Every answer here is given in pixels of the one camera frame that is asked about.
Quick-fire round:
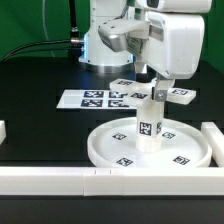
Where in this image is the white front fence bar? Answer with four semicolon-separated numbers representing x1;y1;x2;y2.
0;167;224;196

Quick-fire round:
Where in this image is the white left fence bar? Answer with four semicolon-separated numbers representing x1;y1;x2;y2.
0;120;6;145

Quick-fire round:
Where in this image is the white marker sheet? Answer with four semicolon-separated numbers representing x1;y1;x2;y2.
57;90;133;110

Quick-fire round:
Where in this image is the white round table top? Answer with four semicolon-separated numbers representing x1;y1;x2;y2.
87;117;212;169

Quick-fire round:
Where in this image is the white cross-shaped table base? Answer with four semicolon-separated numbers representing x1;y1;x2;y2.
110;78;196;107

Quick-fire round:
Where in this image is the black cable with connector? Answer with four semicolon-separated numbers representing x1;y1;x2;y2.
0;0;86;63

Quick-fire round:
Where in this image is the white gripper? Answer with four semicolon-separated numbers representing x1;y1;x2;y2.
127;11;204;101

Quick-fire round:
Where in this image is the white right fence bar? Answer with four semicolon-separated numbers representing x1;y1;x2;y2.
201;122;224;168

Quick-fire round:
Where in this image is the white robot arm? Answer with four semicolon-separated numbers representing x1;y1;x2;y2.
86;0;212;81

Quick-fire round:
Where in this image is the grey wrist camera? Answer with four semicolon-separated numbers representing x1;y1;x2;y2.
98;19;149;52

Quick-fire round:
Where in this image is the white fence bar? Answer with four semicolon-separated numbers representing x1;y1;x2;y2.
0;167;224;196
201;122;224;168
0;120;6;145

